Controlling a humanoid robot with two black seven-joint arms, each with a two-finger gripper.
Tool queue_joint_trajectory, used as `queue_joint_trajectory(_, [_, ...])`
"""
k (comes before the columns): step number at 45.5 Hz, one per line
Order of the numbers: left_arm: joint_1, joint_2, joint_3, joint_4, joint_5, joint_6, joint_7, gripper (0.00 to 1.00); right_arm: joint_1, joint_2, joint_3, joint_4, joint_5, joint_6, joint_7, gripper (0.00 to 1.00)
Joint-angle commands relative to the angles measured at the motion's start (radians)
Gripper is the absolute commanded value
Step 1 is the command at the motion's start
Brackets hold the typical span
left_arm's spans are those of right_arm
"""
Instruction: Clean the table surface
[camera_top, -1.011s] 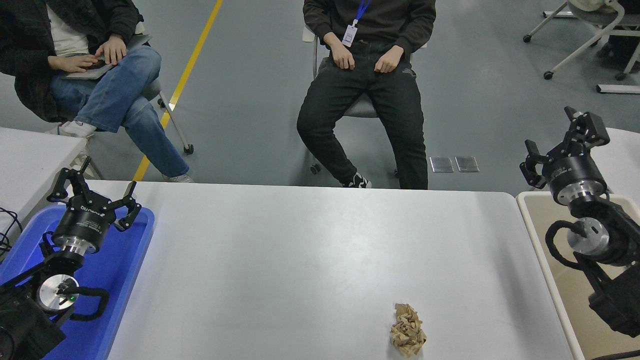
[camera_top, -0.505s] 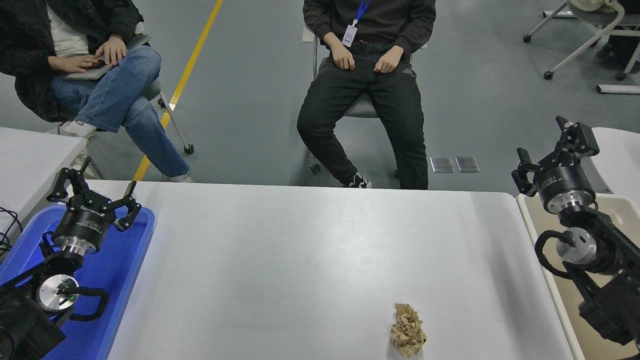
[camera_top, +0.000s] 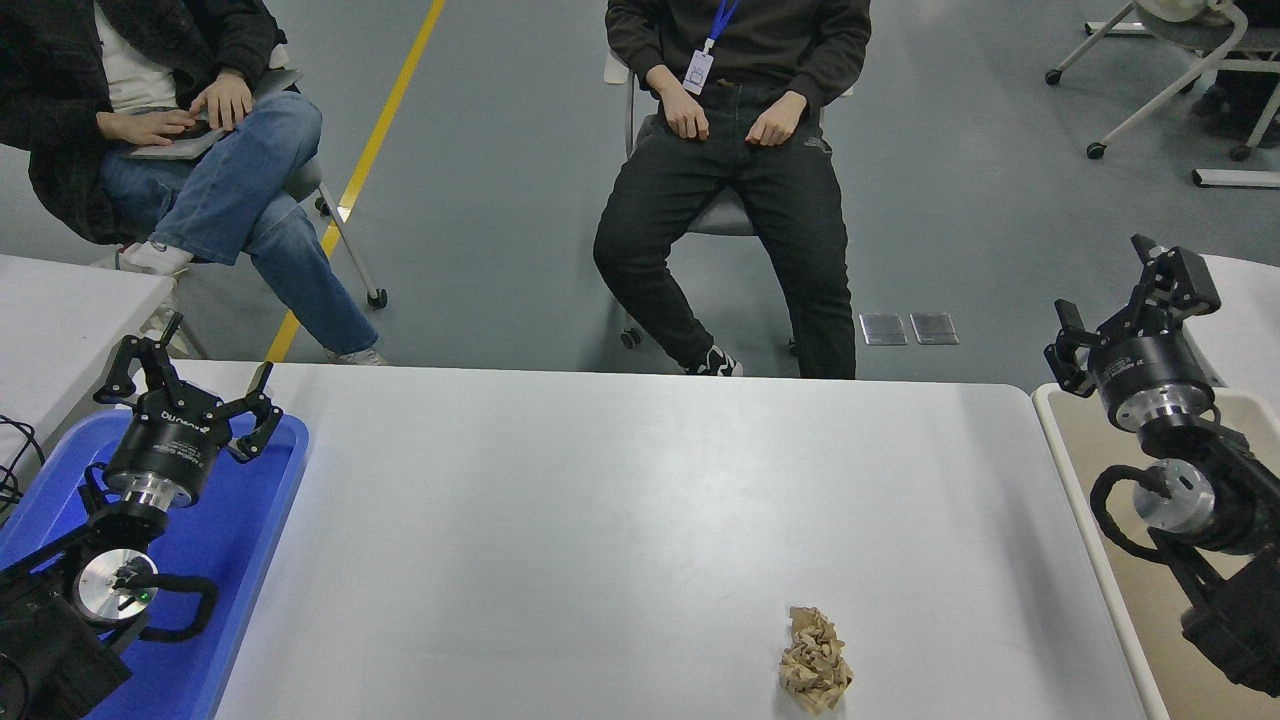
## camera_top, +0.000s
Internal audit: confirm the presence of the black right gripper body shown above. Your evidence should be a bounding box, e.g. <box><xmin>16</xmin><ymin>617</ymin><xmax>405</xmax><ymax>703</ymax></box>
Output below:
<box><xmin>1090</xmin><ymin>332</ymin><xmax>1213</xmax><ymax>411</ymax></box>

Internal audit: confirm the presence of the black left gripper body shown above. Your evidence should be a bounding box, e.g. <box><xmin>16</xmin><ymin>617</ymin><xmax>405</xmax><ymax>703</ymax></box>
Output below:
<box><xmin>105</xmin><ymin>385</ymin><xmax>233</xmax><ymax>495</ymax></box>

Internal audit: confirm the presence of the person's right hand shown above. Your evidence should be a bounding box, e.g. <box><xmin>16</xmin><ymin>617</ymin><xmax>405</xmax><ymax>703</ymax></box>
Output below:
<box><xmin>660</xmin><ymin>90</ymin><xmax>711</xmax><ymax>141</ymax></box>
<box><xmin>97</xmin><ymin>108</ymin><xmax>196</xmax><ymax>148</ymax></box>

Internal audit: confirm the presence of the person's left hand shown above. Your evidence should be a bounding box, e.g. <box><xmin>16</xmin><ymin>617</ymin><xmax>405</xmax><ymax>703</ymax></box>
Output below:
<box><xmin>188</xmin><ymin>70</ymin><xmax>253</xmax><ymax>131</ymax></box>
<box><xmin>745</xmin><ymin>92</ymin><xmax>807</xmax><ymax>148</ymax></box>

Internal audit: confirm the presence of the white round table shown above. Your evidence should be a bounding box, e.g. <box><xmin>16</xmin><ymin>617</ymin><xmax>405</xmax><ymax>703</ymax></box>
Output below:
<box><xmin>1185</xmin><ymin>253</ymin><xmax>1280</xmax><ymax>389</ymax></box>

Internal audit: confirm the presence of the blue plastic tray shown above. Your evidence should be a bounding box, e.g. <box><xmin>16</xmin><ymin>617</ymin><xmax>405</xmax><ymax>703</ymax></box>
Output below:
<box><xmin>0</xmin><ymin>408</ymin><xmax>311</xmax><ymax>720</ymax></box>

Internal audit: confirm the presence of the white floor base bar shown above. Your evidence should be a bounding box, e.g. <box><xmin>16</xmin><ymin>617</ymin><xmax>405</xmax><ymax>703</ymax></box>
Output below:
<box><xmin>1192</xmin><ymin>168</ymin><xmax>1280</xmax><ymax>189</ymax></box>

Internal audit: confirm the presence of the person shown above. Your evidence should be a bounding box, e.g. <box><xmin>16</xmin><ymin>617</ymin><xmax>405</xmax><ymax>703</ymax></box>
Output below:
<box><xmin>1190</xmin><ymin>0</ymin><xmax>1280</xmax><ymax>151</ymax></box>
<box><xmin>593</xmin><ymin>0</ymin><xmax>873</xmax><ymax>379</ymax></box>
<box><xmin>0</xmin><ymin>0</ymin><xmax>389</xmax><ymax>367</ymax></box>

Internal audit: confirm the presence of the grey office chair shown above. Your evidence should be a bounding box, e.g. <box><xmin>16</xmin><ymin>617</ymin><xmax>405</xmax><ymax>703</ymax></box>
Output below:
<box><xmin>1045</xmin><ymin>0</ymin><xmax>1280</xmax><ymax>163</ymax></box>
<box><xmin>265</xmin><ymin>42</ymin><xmax>389</xmax><ymax>309</ymax></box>
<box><xmin>603</xmin><ymin>50</ymin><xmax>857</xmax><ymax>351</ymax></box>

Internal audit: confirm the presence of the large pale bin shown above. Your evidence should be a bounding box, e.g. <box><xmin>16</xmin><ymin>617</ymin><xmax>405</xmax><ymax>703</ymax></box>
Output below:
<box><xmin>1032</xmin><ymin>382</ymin><xmax>1280</xmax><ymax>720</ymax></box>

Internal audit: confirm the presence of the grey laptop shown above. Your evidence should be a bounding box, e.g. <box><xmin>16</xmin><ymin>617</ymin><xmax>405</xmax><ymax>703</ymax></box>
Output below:
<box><xmin>128</xmin><ymin>68</ymin><xmax>304</xmax><ymax>161</ymax></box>

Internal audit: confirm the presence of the crumpled tan paper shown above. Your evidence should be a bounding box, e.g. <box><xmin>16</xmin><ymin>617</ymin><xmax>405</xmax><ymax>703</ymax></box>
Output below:
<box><xmin>779</xmin><ymin>606</ymin><xmax>855</xmax><ymax>715</ymax></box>

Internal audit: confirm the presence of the black cable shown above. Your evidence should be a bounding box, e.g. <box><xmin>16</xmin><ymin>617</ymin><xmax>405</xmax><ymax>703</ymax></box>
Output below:
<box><xmin>0</xmin><ymin>415</ymin><xmax>47</xmax><ymax>519</ymax></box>

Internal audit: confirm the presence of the blue lanyard with badge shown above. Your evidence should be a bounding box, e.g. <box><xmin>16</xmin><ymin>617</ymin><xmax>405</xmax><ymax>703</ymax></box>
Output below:
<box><xmin>683</xmin><ymin>0</ymin><xmax>741</xmax><ymax>97</ymax></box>

